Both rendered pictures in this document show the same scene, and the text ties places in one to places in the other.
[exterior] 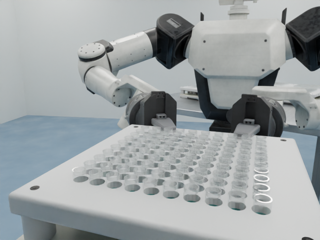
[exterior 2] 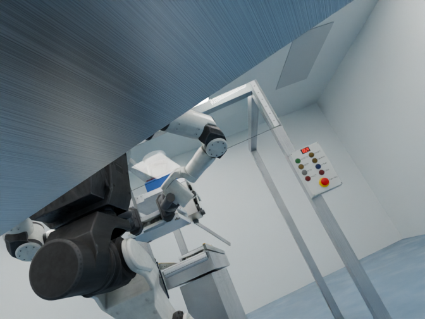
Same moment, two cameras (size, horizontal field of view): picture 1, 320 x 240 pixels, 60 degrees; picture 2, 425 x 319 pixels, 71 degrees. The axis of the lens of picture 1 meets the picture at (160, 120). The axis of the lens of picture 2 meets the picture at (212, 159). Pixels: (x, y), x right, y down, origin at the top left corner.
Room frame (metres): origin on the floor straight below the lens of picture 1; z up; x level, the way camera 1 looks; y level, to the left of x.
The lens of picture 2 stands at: (1.74, -0.15, 0.69)
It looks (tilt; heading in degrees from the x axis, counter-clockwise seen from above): 20 degrees up; 161
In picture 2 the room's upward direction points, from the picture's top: 24 degrees counter-clockwise
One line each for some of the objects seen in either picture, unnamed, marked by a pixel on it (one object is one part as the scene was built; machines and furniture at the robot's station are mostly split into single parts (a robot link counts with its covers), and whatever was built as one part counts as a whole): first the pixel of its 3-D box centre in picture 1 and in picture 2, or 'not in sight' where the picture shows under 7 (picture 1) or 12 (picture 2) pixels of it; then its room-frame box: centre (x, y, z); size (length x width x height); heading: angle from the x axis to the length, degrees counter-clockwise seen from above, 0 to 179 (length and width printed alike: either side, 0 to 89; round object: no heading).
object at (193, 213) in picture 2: not in sight; (187, 202); (-0.03, 0.20, 1.14); 0.22 x 0.11 x 0.20; 162
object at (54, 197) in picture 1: (185, 167); (158, 219); (0.29, -0.03, 1.03); 0.25 x 0.24 x 0.02; 71
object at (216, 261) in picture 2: not in sight; (205, 268); (-0.62, 0.25, 0.77); 1.30 x 0.29 x 0.10; 162
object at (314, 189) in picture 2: not in sight; (314, 169); (0.38, 0.83, 0.97); 0.17 x 0.06 x 0.26; 72
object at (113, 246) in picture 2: not in sight; (105, 266); (0.90, -0.24, 0.82); 0.14 x 0.13 x 0.12; 70
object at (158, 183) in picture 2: not in sight; (166, 184); (-0.08, 0.12, 1.32); 0.21 x 0.20 x 0.09; 72
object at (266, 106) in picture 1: (256, 127); (127, 220); (0.46, -0.17, 1.03); 0.12 x 0.10 x 0.13; 153
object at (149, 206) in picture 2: not in sight; (169, 202); (-0.27, 0.13, 1.25); 0.62 x 0.38 x 0.04; 162
